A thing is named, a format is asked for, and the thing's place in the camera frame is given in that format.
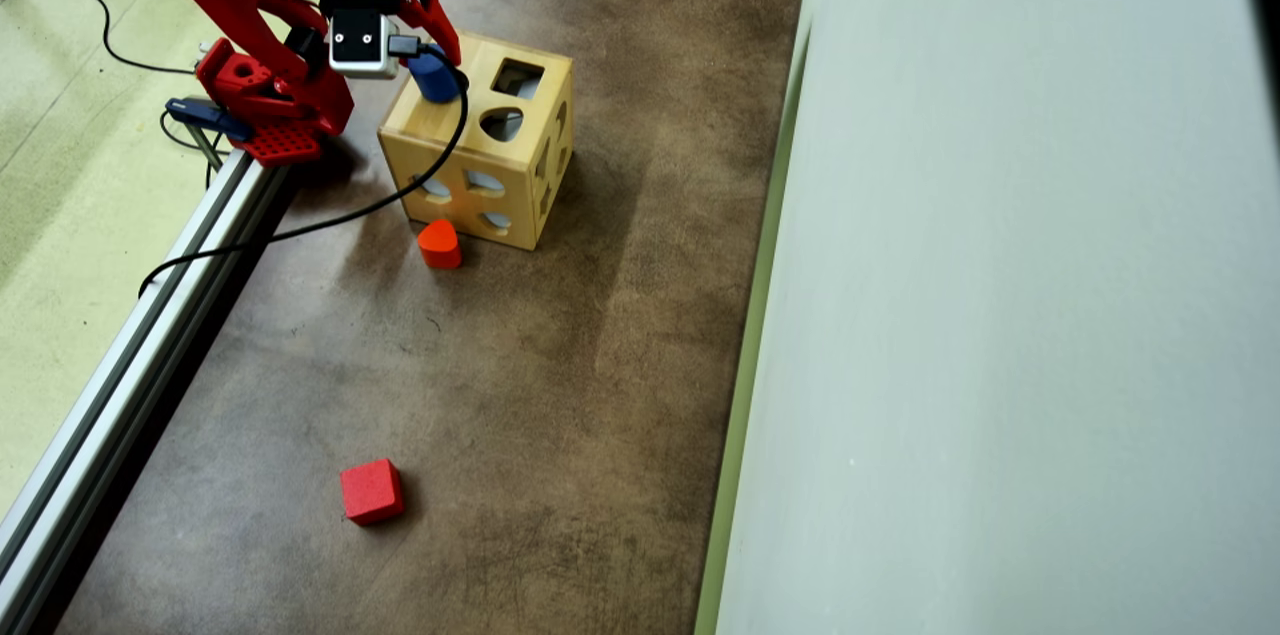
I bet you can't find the blue cylinder block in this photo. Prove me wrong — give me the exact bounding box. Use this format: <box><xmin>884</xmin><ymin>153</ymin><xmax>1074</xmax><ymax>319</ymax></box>
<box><xmin>405</xmin><ymin>50</ymin><xmax>467</xmax><ymax>104</ymax></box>

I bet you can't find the wooden shape sorter box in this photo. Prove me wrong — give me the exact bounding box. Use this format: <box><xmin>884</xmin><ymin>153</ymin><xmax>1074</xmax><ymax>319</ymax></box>
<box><xmin>377</xmin><ymin>32</ymin><xmax>576</xmax><ymax>252</ymax></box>

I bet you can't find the blue table clamp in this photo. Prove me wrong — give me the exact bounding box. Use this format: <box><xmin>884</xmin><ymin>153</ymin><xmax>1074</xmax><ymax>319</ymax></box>
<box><xmin>165</xmin><ymin>95</ymin><xmax>253</xmax><ymax>172</ymax></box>

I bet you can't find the orange heart-shaped block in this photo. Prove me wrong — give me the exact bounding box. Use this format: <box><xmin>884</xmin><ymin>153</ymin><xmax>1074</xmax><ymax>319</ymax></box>
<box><xmin>417</xmin><ymin>219</ymin><xmax>464</xmax><ymax>270</ymax></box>

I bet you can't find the red cube block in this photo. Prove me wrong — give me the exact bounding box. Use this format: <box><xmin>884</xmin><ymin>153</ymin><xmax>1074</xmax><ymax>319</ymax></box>
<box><xmin>339</xmin><ymin>458</ymin><xmax>407</xmax><ymax>527</ymax></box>

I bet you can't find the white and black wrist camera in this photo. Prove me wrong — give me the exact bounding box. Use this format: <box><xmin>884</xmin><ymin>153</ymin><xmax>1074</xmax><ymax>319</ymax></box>
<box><xmin>328</xmin><ymin>7</ymin><xmax>403</xmax><ymax>81</ymax></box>

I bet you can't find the black camera cable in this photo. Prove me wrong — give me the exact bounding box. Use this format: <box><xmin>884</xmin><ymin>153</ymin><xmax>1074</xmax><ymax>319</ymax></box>
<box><xmin>138</xmin><ymin>33</ymin><xmax>471</xmax><ymax>298</ymax></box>

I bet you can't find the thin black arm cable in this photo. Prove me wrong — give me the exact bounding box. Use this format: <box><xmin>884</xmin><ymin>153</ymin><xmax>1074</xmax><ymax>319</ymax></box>
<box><xmin>160</xmin><ymin>110</ymin><xmax>219</xmax><ymax>189</ymax></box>

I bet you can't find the long black floor cable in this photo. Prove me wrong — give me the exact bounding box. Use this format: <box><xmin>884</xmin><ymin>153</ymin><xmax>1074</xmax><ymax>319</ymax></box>
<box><xmin>8</xmin><ymin>0</ymin><xmax>201</xmax><ymax>76</ymax></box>

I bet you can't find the aluminium profile rail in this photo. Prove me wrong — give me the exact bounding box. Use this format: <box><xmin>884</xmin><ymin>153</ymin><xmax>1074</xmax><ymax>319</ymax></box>
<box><xmin>0</xmin><ymin>147</ymin><xmax>293</xmax><ymax>635</ymax></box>

